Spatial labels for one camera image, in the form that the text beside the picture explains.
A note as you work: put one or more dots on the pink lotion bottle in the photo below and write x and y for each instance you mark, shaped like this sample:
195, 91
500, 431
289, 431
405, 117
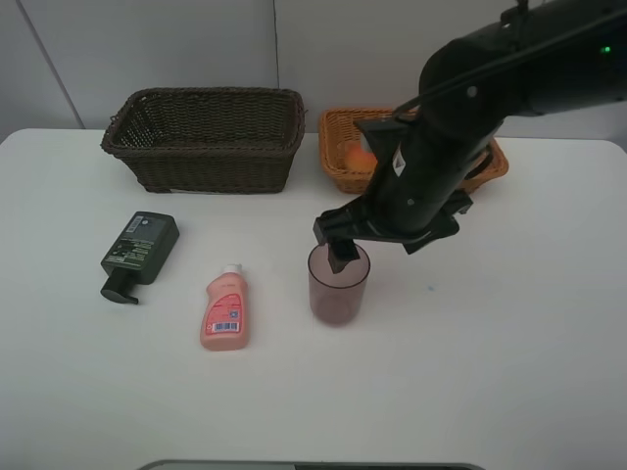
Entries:
226, 322

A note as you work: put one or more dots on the pink translucent plastic cup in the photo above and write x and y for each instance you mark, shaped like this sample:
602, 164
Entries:
336, 298

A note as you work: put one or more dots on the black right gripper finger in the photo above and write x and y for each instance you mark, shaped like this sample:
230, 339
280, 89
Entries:
341, 252

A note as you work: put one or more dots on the dark green pump bottle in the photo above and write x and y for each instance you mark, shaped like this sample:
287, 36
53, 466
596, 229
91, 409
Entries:
138, 255

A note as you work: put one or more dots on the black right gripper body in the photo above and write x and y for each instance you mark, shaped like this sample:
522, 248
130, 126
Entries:
413, 195

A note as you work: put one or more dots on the red yellow peach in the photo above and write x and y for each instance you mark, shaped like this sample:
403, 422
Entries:
359, 160

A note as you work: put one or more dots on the dark brown wicker basket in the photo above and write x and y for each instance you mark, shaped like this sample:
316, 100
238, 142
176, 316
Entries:
225, 140

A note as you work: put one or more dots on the light orange wicker basket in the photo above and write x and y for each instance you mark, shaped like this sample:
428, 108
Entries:
336, 128

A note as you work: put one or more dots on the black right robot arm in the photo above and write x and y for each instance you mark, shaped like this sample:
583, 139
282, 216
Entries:
558, 57

